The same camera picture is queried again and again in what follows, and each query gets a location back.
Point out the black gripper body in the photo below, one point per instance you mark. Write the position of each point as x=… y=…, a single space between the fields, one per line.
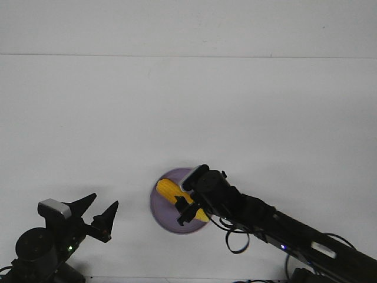
x=201 y=203
x=74 y=230

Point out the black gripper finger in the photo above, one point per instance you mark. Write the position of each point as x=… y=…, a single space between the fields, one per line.
x=102 y=225
x=77 y=208
x=181 y=203
x=187 y=213

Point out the purple round plate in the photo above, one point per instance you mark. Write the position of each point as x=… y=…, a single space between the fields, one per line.
x=165 y=213

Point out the yellow corn cob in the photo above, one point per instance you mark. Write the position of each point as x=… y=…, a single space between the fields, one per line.
x=168 y=190

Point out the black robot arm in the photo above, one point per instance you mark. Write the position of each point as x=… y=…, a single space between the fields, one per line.
x=42 y=252
x=333 y=261

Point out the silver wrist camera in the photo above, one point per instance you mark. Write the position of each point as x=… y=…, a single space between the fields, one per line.
x=53 y=207
x=190 y=180

